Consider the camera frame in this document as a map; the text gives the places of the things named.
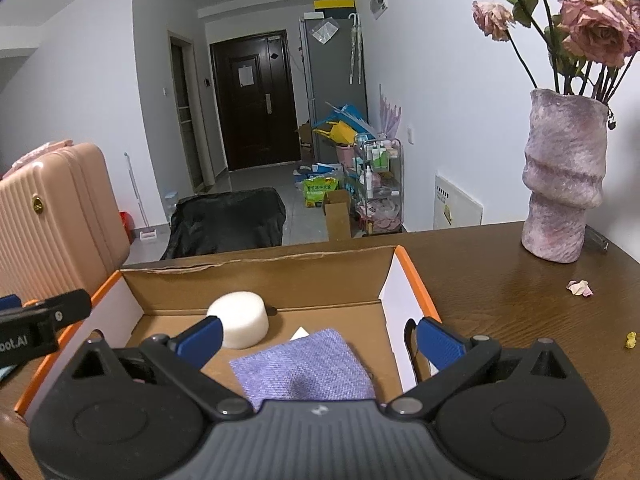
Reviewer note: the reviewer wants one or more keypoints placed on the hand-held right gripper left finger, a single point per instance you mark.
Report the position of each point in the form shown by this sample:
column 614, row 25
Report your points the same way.
column 202, row 342

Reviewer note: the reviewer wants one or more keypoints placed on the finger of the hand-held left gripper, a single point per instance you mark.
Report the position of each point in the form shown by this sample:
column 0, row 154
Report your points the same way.
column 10, row 303
column 50, row 312

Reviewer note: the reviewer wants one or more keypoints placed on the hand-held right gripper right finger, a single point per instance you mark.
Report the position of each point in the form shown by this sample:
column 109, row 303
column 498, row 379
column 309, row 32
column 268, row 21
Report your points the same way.
column 440, row 342

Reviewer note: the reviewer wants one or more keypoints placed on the white round sponge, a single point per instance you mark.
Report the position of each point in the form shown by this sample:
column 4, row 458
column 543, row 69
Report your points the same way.
column 242, row 317

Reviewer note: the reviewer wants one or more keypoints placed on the red cardboard box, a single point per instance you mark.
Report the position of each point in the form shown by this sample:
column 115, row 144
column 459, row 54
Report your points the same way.
column 325, row 285

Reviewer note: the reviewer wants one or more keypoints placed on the pink ribbed suitcase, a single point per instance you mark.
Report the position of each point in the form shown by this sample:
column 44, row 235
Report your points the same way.
column 55, row 220

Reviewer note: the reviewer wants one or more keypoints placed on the white paper slip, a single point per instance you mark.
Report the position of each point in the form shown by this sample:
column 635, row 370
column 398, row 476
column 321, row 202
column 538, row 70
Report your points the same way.
column 301, row 334

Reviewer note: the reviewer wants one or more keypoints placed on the red dustpan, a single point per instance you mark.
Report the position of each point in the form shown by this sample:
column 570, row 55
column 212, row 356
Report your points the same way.
column 126, row 227

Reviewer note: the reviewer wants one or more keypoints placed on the white floor mop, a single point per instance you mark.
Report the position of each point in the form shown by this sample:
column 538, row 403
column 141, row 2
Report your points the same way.
column 147, row 234

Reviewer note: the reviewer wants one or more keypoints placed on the clear water jug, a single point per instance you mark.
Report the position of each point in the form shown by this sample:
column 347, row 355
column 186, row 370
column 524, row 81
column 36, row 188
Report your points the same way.
column 171, row 205

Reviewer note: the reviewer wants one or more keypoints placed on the fallen rose petals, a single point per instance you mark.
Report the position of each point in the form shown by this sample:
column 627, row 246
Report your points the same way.
column 580, row 288

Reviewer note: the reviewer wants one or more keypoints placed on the pink cloth bag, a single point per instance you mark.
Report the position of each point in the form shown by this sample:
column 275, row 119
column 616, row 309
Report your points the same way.
column 35, row 152

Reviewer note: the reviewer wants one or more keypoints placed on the brown floor carton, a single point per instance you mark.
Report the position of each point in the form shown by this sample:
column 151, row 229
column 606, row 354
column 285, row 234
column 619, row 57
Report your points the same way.
column 337, row 217

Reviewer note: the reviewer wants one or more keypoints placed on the rolling storage cart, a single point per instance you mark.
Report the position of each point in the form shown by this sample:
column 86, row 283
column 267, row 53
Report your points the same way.
column 377, row 185

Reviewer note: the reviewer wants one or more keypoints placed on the green and yellow bag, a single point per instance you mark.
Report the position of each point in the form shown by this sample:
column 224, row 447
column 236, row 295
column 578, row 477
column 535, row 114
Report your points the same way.
column 319, row 192

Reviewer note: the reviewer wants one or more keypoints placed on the scattered yellow bits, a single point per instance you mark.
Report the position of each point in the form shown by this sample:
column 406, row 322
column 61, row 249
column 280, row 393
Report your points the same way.
column 631, row 340

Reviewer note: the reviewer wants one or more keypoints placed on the pink textured vase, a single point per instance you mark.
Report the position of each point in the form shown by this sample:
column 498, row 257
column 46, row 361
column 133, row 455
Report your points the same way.
column 562, row 175

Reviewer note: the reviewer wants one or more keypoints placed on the pink bucket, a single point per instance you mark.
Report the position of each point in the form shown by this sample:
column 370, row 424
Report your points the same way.
column 345, row 155

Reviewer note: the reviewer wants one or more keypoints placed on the dark entrance door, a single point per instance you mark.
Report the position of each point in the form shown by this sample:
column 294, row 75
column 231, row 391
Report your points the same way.
column 255, row 125

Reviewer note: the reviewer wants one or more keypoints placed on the interior side door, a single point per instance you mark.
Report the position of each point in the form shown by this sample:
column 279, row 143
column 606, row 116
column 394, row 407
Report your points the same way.
column 186, row 115

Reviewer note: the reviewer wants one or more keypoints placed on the blue and yellow bag pile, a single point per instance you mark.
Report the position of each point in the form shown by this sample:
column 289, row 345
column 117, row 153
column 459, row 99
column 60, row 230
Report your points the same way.
column 345, row 127

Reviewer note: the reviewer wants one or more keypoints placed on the white door notice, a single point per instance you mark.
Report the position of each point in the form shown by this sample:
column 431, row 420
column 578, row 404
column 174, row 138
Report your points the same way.
column 245, row 76

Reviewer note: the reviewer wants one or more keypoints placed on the grey refrigerator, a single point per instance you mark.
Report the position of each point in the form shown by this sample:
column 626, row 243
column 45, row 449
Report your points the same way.
column 332, row 75

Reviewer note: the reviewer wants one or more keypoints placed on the white folded umbrella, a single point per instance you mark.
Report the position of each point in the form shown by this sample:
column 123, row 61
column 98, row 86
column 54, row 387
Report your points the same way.
column 355, row 50

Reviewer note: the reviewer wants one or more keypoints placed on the dried pink roses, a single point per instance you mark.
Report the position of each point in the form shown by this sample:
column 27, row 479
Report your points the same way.
column 595, row 30

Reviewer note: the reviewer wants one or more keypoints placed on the yellow and black box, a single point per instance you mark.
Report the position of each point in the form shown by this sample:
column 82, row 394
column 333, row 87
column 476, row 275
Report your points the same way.
column 335, row 5

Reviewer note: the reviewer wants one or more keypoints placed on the white wall heater panel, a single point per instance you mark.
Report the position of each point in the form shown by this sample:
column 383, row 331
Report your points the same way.
column 460, row 205

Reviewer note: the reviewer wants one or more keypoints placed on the purple wall decoration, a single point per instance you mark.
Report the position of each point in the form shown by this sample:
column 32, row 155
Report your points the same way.
column 390, row 112

